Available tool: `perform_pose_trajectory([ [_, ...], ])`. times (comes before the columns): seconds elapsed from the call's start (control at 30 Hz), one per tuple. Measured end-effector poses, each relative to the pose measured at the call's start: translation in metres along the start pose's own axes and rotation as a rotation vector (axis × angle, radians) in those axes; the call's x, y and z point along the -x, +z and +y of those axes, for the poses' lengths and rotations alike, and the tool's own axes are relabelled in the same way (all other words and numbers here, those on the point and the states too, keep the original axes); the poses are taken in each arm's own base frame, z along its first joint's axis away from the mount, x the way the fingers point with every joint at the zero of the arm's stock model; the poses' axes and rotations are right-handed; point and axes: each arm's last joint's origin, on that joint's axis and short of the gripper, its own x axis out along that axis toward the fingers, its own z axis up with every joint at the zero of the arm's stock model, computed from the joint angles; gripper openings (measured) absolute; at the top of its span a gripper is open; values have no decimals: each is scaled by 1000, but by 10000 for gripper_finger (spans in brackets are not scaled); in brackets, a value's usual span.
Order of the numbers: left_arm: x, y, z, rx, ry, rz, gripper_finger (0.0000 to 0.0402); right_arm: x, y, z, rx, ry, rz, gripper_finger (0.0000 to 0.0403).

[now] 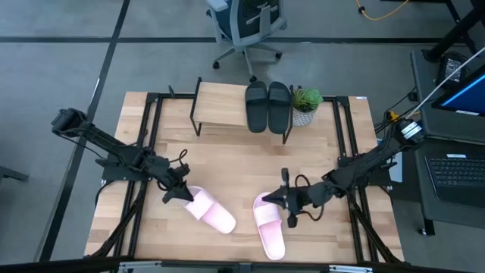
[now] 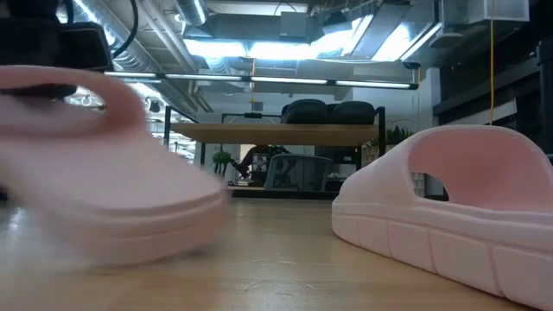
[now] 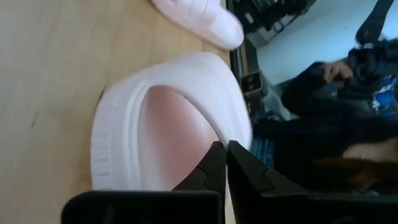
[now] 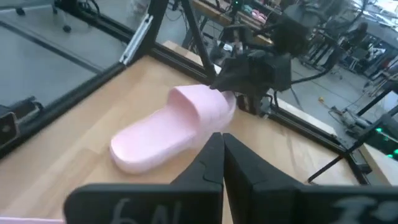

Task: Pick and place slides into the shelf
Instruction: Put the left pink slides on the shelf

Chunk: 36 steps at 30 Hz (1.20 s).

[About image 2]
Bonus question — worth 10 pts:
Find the black metal rig frame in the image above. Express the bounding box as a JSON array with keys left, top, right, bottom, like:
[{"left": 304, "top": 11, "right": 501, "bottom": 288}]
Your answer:
[{"left": 220, "top": 111, "right": 284, "bottom": 125}]

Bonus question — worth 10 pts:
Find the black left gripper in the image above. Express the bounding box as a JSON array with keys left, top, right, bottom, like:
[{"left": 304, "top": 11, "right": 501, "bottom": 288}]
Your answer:
[{"left": 0, "top": 0, "right": 114, "bottom": 98}]

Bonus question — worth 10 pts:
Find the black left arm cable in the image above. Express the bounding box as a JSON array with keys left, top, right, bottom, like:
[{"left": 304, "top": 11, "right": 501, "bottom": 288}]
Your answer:
[{"left": 111, "top": 0, "right": 140, "bottom": 60}]

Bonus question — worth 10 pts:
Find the long LED light bar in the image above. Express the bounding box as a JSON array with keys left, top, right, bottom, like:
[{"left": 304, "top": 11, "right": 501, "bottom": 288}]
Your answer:
[{"left": 103, "top": 71, "right": 419, "bottom": 91}]

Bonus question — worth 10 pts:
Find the grey office chair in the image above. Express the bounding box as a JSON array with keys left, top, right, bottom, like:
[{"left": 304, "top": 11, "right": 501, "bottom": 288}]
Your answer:
[{"left": 264, "top": 154, "right": 334, "bottom": 192}]

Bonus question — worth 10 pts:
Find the green plant in patterned pot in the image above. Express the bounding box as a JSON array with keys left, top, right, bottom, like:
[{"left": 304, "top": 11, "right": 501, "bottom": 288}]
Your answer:
[{"left": 365, "top": 120, "right": 415, "bottom": 168}]

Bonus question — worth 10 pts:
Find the pink foam slide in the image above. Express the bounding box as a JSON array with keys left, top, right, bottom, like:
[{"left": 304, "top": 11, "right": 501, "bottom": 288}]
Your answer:
[
  {"left": 0, "top": 64, "right": 231, "bottom": 271},
  {"left": 331, "top": 124, "right": 553, "bottom": 311}
]

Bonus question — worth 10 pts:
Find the thin yellow cord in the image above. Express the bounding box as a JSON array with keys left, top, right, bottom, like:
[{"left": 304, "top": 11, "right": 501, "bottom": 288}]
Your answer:
[{"left": 489, "top": 19, "right": 495, "bottom": 126}]

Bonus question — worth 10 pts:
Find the wooden shelf with black legs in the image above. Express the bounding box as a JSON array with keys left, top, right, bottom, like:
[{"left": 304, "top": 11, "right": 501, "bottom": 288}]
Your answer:
[{"left": 162, "top": 105, "right": 386, "bottom": 200}]

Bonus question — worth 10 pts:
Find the small green room plant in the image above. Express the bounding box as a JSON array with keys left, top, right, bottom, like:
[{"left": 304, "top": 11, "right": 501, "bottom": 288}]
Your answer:
[{"left": 210, "top": 149, "right": 233, "bottom": 177}]

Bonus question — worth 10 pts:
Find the person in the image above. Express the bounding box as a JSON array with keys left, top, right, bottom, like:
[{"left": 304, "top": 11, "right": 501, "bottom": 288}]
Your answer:
[{"left": 239, "top": 144, "right": 290, "bottom": 187}]

